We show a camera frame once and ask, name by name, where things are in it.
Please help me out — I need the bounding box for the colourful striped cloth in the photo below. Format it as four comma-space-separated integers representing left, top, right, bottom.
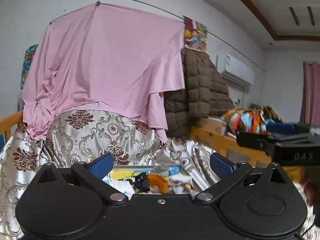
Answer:
221, 106, 283, 135

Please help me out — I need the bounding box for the black small object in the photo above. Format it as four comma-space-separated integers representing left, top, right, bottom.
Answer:
134, 172, 150, 192

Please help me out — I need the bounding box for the cartoon poster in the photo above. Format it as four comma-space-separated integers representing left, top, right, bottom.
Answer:
184, 16, 208, 52

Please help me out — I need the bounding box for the floral satin bedspread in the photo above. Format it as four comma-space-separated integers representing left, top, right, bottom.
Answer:
1, 110, 308, 239

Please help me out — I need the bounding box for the pink sheet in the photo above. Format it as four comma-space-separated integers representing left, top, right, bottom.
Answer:
22, 3, 185, 142

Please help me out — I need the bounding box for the white air conditioner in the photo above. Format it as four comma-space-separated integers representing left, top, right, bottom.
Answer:
216, 54, 255, 87

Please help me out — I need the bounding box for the orange plastic cup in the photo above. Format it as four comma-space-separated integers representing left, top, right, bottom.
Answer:
148, 174, 169, 194

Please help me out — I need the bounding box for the brown quilted jacket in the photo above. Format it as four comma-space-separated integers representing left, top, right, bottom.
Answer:
164, 48, 235, 140

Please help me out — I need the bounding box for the white blue towel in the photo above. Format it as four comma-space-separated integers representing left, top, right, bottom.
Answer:
103, 177, 135, 199

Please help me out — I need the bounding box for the grey storage box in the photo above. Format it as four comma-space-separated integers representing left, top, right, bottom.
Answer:
103, 165, 200, 198

